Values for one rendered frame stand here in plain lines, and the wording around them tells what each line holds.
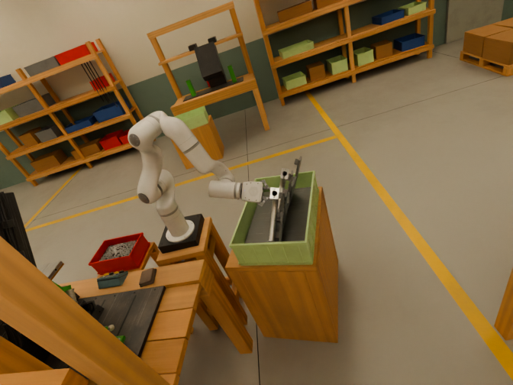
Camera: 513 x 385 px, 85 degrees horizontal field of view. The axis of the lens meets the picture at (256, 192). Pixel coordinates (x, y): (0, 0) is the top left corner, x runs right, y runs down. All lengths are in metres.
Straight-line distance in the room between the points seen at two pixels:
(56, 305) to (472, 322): 2.14
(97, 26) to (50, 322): 6.37
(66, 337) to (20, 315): 0.13
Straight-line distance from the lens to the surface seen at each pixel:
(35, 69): 7.01
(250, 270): 1.61
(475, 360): 2.19
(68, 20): 7.14
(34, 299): 0.88
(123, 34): 6.78
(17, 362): 1.35
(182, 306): 1.51
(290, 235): 1.59
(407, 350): 2.15
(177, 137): 1.29
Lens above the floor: 1.95
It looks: 33 degrees down
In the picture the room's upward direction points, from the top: 21 degrees counter-clockwise
